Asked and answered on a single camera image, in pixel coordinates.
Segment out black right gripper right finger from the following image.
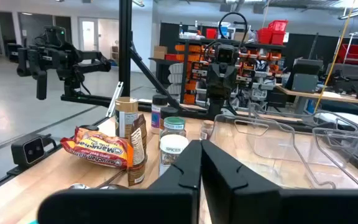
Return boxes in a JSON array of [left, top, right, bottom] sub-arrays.
[[201, 139, 358, 224]]

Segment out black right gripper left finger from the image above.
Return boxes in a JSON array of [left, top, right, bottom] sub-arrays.
[[37, 139, 203, 224]]

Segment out white lid spices jar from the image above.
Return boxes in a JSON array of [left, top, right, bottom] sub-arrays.
[[158, 134, 190, 177]]

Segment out brown spice bottle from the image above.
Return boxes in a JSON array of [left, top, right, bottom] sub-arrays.
[[127, 114, 149, 187]]

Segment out black lid spice jar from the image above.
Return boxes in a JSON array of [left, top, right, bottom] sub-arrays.
[[160, 106, 180, 121]]

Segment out green lid spice jar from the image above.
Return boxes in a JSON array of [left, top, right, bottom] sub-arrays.
[[159, 116, 187, 139]]

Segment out purple label black lid bottle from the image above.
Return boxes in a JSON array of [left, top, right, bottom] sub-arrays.
[[150, 94, 169, 135]]

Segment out red ramen packet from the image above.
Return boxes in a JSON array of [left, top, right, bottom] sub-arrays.
[[60, 126, 134, 170]]

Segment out shelf rack orange parts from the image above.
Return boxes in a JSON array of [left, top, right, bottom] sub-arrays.
[[159, 21, 287, 108]]

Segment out dark steel spoon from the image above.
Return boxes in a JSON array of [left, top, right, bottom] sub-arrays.
[[99, 184, 131, 190]]

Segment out small clear glass jar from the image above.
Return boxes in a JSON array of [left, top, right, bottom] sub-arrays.
[[199, 119, 215, 141]]

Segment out red plastic crate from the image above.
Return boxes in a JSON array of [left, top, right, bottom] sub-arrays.
[[270, 30, 287, 46], [267, 19, 289, 32], [257, 27, 273, 45]]

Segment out cardboard box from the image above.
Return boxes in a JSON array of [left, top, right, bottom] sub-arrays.
[[153, 45, 168, 60]]

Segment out grey machine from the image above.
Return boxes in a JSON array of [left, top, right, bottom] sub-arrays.
[[286, 57, 324, 93], [324, 63, 358, 94]]

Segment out wooden workbench grey legs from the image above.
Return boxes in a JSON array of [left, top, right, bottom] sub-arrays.
[[275, 83, 358, 116]]

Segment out white round stool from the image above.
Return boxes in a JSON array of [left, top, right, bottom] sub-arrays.
[[314, 111, 358, 128]]

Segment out red shelf bin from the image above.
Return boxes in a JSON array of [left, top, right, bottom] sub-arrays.
[[337, 43, 358, 62]]

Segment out white door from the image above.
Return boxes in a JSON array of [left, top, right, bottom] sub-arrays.
[[78, 17, 99, 53]]

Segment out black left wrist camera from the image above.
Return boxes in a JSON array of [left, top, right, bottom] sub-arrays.
[[215, 44, 237, 63]]

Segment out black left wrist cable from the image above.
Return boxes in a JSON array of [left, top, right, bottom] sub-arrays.
[[218, 11, 249, 50]]

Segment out steel spoon light blue handle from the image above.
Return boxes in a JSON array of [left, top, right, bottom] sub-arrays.
[[68, 183, 91, 190]]

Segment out white metal bracket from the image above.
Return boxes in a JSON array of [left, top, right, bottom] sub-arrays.
[[105, 81, 125, 118]]

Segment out yellow cable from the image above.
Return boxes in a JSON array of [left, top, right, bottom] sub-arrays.
[[313, 0, 356, 113]]

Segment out black table-level camera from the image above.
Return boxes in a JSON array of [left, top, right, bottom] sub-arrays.
[[6, 133, 58, 177]]

